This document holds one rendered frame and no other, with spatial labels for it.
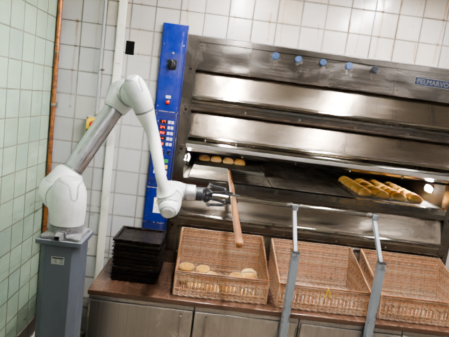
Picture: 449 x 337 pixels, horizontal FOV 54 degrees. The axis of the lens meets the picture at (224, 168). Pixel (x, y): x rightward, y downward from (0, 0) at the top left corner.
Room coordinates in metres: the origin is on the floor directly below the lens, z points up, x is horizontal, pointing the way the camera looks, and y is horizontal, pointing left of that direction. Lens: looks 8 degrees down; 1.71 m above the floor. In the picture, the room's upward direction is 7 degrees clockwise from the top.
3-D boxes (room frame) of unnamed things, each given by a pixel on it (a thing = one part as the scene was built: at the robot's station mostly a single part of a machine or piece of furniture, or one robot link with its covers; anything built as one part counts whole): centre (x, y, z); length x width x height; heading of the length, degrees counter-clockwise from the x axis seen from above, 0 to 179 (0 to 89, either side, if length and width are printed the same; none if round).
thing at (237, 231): (2.43, -0.07, 1.20); 1.71 x 0.03 x 0.03; 2
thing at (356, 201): (2.96, -0.63, 1.16); 1.80 x 0.06 x 0.04; 92
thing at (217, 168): (3.56, -0.03, 1.19); 0.55 x 0.36 x 0.03; 92
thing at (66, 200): (2.01, 0.71, 1.17); 0.18 x 0.16 x 0.22; 36
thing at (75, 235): (1.98, 0.70, 1.03); 0.22 x 0.18 x 0.06; 2
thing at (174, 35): (3.83, 0.45, 1.07); 1.93 x 0.16 x 2.15; 2
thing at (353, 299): (2.67, -0.66, 0.72); 0.56 x 0.49 x 0.28; 93
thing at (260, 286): (2.65, -0.06, 0.72); 0.56 x 0.49 x 0.28; 93
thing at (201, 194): (2.37, 0.09, 1.20); 0.09 x 0.07 x 0.08; 91
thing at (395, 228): (2.93, -0.63, 1.02); 1.79 x 0.11 x 0.19; 92
